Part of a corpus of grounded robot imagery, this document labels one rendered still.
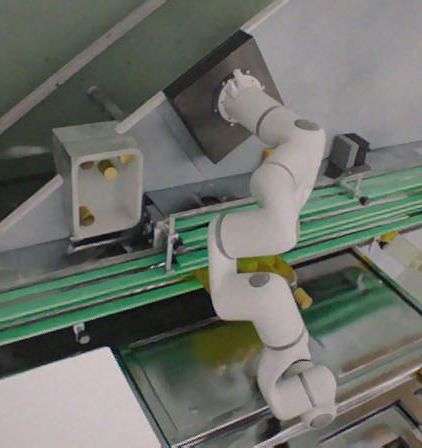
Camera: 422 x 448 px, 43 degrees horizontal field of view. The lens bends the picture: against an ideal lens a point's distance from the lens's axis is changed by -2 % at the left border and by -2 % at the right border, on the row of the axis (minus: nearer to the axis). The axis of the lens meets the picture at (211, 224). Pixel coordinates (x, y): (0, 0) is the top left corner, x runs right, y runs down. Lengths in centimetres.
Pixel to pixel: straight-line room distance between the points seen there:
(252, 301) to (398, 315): 88
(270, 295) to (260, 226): 12
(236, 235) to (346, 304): 82
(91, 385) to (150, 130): 64
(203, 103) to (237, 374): 67
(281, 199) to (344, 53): 81
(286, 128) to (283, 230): 33
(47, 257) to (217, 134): 53
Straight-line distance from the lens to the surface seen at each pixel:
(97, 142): 132
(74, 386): 134
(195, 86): 132
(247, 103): 130
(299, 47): 155
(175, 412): 130
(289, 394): 111
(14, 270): 137
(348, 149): 174
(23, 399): 134
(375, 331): 167
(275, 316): 95
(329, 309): 168
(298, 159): 107
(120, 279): 135
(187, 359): 140
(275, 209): 93
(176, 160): 147
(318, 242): 172
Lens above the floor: 188
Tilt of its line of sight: 43 degrees down
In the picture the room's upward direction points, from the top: 138 degrees clockwise
